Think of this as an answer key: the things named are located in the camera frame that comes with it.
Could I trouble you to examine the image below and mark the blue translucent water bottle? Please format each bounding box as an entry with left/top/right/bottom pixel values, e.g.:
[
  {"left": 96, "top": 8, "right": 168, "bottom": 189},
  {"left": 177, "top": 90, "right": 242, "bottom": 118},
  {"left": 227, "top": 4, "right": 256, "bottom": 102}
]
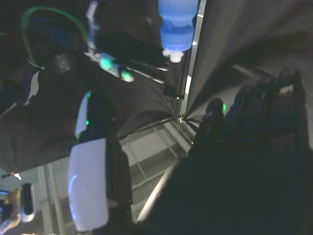
[{"left": 157, "top": 0, "right": 201, "bottom": 63}]

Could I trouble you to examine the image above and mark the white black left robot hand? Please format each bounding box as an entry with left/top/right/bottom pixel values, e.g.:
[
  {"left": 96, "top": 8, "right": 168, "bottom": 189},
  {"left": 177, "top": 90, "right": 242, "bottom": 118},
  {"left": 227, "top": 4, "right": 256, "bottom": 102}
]
[{"left": 67, "top": 68, "right": 313, "bottom": 235}]

